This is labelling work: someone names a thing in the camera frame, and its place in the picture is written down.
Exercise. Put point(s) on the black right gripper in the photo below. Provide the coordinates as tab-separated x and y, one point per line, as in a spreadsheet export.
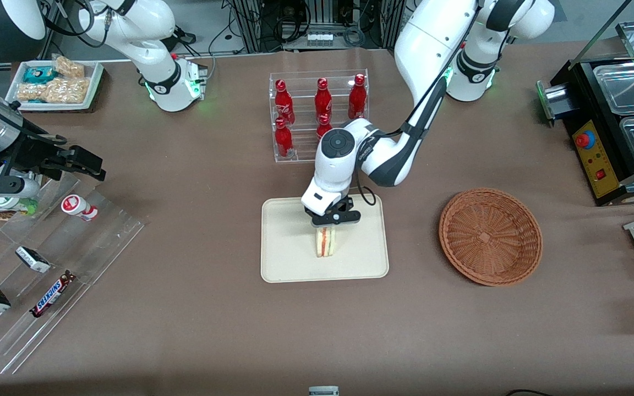
29	151

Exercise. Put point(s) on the triangle sandwich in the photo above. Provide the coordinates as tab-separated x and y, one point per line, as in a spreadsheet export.
326	245

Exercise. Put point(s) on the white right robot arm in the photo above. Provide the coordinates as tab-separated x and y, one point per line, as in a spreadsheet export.
152	33

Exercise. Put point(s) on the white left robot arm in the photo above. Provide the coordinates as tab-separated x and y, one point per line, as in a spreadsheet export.
427	33

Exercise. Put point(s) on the cream rectangular tray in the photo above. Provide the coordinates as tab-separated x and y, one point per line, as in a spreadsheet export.
361	253

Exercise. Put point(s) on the white snack tray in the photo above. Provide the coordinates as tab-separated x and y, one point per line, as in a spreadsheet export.
94	82

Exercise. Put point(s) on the large round wicker basket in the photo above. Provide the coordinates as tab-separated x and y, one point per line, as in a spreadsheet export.
490	236

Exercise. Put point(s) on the red white yogurt cup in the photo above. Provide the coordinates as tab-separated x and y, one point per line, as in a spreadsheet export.
77	207

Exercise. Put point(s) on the green white cup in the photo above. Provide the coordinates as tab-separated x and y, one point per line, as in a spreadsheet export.
11	204

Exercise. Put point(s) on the large clear snack bag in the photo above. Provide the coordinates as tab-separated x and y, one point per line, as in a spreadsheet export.
55	91

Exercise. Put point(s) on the clear acrylic tiered display stand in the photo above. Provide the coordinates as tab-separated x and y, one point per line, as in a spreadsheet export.
91	242

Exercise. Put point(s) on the red cola bottle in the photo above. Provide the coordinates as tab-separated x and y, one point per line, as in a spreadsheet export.
284	140
323	99
284	104
357	99
323	126

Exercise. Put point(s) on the teal snack packet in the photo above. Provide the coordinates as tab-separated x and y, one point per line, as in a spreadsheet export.
39	74

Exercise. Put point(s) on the small clear snack bag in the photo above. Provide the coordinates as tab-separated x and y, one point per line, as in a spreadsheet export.
69	67

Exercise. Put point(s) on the Snickers chocolate bar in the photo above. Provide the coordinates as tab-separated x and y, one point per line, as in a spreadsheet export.
53	294

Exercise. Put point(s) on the clear acrylic bottle rack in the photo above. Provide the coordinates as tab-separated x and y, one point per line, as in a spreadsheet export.
306	82

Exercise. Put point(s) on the grey device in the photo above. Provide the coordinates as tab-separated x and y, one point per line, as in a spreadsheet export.
323	391

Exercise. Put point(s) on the white power strip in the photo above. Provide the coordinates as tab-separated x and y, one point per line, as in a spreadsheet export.
320	39

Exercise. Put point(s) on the aluminium equipment rack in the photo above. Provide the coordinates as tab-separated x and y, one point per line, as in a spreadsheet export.
289	22

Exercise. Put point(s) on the red emergency stop button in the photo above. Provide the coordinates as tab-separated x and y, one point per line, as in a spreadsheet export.
583	140

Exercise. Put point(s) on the black food warmer appliance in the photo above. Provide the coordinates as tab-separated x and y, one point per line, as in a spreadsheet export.
575	88

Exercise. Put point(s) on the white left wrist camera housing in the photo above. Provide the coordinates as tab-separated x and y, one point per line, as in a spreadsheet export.
320	199

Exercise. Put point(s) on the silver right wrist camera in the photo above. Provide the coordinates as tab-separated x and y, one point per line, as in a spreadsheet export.
3	184

